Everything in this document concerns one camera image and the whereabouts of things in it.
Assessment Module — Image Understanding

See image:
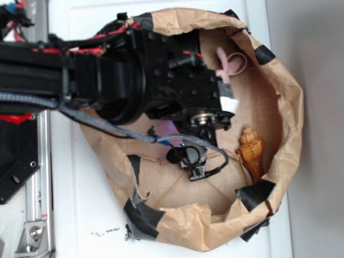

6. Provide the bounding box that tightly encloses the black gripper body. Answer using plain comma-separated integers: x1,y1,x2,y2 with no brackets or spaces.
143,30,233,146

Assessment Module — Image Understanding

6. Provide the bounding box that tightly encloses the black white-tipped gripper finger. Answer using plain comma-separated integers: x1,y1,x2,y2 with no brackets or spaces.
218,83,239,113

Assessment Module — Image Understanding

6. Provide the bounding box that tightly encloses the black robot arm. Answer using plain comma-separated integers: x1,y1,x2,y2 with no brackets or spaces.
1,24,239,144

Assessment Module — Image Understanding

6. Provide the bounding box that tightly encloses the pink plush bunny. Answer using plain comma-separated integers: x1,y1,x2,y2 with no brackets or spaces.
216,47,247,84

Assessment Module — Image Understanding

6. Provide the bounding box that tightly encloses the brown paper bag basin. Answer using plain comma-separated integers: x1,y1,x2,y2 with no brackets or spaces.
82,8,304,252

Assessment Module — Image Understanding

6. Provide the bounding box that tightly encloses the brown conch seashell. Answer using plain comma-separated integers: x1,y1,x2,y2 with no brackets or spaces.
236,124,264,183

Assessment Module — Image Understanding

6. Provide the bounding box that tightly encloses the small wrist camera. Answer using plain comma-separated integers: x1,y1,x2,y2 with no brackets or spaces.
167,140,207,181

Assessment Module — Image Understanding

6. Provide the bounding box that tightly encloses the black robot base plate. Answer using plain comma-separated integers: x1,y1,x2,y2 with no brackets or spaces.
1,117,40,205

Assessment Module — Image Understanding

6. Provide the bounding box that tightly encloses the grey braided cable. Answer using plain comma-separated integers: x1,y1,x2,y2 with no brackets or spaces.
0,90,230,178

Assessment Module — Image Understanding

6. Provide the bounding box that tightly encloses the aluminium extrusion rail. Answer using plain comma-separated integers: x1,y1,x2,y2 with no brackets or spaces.
14,0,55,258

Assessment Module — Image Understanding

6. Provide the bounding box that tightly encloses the metal corner bracket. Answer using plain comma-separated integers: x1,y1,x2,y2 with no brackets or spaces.
14,220,49,257

